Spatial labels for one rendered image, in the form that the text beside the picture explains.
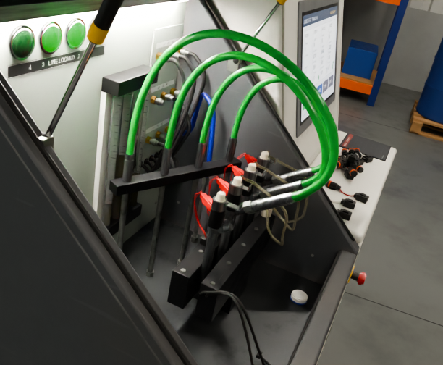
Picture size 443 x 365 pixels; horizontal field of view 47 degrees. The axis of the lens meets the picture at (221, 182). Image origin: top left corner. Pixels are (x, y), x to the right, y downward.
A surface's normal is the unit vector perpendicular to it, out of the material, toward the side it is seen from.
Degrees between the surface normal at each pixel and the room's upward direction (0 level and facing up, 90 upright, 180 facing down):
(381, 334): 0
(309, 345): 0
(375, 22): 90
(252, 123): 90
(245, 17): 90
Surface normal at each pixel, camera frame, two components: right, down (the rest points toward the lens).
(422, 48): -0.31, 0.39
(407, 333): 0.18, -0.87
